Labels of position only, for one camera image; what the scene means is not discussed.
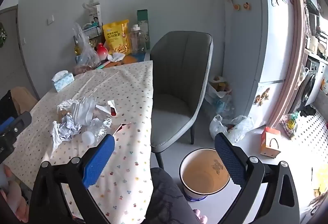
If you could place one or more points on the white refrigerator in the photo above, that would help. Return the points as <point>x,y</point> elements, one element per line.
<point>251,42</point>

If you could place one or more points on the crushed clear plastic bottle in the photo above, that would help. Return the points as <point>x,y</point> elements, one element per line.
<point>98,127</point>

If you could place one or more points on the torn red white wrapper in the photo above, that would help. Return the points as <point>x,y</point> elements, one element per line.
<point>111,110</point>

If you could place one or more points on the white paper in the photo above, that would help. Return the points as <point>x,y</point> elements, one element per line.
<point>65,104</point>

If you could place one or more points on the spotted cream tablecloth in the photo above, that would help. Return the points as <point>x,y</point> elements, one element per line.
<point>128,90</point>

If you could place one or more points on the torn white wrapper strip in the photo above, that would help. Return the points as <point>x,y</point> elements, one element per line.
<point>121,127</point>

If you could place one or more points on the teal small packet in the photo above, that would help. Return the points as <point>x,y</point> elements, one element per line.
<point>102,65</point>

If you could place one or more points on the washing machine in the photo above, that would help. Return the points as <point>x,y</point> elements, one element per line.
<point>310,83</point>

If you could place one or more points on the blue white tissue box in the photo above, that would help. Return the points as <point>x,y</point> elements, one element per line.
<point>62,81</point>

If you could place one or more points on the crumpled white tissue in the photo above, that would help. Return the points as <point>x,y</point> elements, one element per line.
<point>115,56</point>

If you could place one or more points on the yellow oil bottle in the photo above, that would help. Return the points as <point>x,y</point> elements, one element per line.
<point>77,48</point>

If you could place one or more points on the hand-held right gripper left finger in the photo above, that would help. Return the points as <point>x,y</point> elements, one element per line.
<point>98,160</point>

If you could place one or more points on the colourful smiley bag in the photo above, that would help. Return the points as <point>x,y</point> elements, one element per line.
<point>290,125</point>

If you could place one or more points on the person's leg in dark pants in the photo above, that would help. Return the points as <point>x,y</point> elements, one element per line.
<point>169,198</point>

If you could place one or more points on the red bottle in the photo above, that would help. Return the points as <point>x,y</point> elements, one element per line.
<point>102,52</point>

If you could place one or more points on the white plastic bag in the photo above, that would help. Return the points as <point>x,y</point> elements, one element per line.
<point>230,127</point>

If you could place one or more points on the grey upholstered chair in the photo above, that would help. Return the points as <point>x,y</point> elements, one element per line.
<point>179,72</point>

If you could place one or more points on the white wall switch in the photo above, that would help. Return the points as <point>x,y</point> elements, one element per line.
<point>50,19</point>

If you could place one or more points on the dark cloth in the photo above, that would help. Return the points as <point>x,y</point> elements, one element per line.
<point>7,103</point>

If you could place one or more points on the white printed carton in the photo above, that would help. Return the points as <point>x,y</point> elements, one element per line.
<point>95,12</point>

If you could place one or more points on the blue white plastic packet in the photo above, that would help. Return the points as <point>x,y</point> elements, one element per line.
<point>67,130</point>

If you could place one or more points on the white dotted mat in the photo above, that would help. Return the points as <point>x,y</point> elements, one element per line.
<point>310,136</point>

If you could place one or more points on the pink door frame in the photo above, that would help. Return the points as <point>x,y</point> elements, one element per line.
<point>289,47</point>

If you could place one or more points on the yellow snack bag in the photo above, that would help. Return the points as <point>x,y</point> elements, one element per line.
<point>116,38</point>

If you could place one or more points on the plastic bag of groceries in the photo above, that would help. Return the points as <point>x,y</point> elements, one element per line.
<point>220,93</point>

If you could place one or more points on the translucent white plastic wrapper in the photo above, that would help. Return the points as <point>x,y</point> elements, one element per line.
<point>83,111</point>

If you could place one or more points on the green tall box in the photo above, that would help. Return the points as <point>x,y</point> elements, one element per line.
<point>142,20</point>

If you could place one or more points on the orange cardboard box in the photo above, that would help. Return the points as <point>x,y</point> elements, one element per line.
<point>270,142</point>

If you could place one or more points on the grey door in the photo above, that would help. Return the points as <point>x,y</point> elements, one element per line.
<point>15,60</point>

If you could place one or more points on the bag of red dates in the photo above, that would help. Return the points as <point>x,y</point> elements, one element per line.
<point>84,69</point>

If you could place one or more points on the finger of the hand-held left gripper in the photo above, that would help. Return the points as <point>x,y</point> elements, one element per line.
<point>7,123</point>
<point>6,147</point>

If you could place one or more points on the orange placemat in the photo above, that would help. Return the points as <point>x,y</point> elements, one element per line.
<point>130,60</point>

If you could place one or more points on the clear plastic bag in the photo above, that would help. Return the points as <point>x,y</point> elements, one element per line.
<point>85,52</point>

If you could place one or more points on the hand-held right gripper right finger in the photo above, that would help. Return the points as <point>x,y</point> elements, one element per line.
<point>229,162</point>

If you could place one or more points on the white bin with blue base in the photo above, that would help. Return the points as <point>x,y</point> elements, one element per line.
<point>205,175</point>

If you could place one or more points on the person's left forearm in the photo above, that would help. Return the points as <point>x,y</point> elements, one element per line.
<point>16,201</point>

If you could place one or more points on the black cloth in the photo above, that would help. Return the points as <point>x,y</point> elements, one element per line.
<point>308,111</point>

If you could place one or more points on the glass jar with lid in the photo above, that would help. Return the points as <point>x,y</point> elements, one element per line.
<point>136,40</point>

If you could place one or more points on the person's bare foot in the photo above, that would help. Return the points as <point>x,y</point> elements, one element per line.
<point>201,216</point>

